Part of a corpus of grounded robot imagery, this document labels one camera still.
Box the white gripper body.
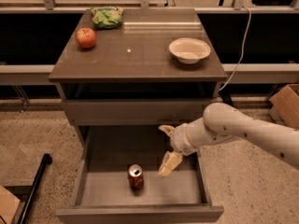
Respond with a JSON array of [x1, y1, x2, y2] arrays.
[[170, 123, 198, 156]]

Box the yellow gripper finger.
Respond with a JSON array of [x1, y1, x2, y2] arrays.
[[158, 151, 183, 177], [159, 125, 175, 137]]

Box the red coke can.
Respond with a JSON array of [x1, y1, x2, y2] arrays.
[[128, 164, 144, 190]]

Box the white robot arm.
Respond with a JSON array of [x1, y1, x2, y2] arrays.
[[158, 103, 299, 177]]

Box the grey drawer cabinet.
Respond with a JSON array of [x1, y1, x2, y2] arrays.
[[48, 7, 228, 224]]

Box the open grey middle drawer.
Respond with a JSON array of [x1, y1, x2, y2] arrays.
[[57, 126, 223, 224]]

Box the closed grey top drawer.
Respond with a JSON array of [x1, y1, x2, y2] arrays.
[[63, 99, 210, 126]]

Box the white paper bowl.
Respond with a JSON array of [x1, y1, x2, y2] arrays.
[[169, 38, 210, 64]]

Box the cardboard box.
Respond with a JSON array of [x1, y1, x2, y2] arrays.
[[270, 84, 299, 128]]

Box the red apple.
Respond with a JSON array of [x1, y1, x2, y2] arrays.
[[75, 28, 96, 49]]

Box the black metal leg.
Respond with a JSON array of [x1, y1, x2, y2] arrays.
[[17, 153, 52, 224]]

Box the green chip bag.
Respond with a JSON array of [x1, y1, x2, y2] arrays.
[[91, 7, 123, 29]]

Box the white cable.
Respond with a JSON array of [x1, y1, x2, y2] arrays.
[[218, 6, 252, 92]]

